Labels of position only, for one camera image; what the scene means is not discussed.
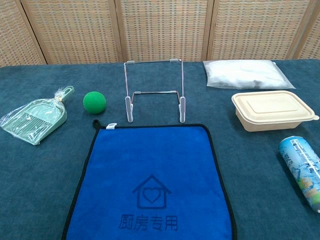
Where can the blue kitchen towel black trim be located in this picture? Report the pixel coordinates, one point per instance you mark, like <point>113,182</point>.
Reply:
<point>150,155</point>

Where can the green foam ball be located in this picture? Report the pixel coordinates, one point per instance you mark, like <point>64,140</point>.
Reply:
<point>94,102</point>

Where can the woven folding screen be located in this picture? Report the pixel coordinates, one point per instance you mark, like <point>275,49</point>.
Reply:
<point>160,30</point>

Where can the white filled plastic bag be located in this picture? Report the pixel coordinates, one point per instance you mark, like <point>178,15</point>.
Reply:
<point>245,73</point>

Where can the beige lidded food container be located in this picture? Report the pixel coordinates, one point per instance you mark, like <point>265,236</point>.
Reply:
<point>270,107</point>

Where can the green dustpan in plastic wrap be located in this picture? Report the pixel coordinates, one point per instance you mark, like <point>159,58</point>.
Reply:
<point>45,112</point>

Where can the teal table cover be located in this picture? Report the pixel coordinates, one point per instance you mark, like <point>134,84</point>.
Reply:
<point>50,187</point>

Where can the light blue drink can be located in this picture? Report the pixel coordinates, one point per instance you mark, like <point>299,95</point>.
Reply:
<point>300,165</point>

